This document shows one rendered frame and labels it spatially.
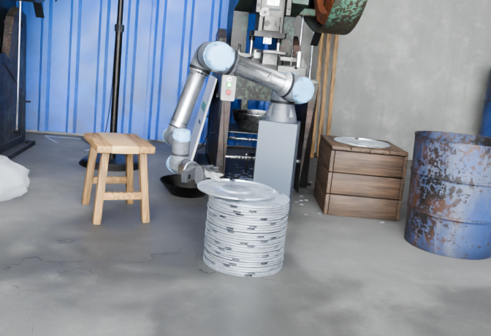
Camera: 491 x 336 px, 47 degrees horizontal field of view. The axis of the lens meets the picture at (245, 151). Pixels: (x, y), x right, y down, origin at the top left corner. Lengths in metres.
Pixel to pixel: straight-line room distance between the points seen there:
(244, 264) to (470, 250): 1.02
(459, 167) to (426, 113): 2.63
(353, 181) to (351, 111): 2.00
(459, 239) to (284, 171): 0.82
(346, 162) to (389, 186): 0.25
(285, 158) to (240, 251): 0.82
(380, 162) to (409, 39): 2.23
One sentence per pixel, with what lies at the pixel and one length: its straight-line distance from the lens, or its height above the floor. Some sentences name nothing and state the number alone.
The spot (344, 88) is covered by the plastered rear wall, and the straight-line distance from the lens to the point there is 4.73.
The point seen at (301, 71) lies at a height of 0.68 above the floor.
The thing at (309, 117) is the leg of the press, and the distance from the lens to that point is 3.16.
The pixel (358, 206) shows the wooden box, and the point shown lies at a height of 0.06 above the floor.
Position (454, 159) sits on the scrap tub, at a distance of 2.41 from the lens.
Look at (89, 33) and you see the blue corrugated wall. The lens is 4.51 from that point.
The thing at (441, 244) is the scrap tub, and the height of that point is 0.05.
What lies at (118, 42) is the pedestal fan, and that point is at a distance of 3.47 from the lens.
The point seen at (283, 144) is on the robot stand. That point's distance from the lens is 2.62.
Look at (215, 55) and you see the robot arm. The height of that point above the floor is 0.73.
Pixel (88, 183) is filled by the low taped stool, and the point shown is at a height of 0.10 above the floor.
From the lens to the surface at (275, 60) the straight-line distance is 3.22.
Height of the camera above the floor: 0.74
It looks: 10 degrees down
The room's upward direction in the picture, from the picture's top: 6 degrees clockwise
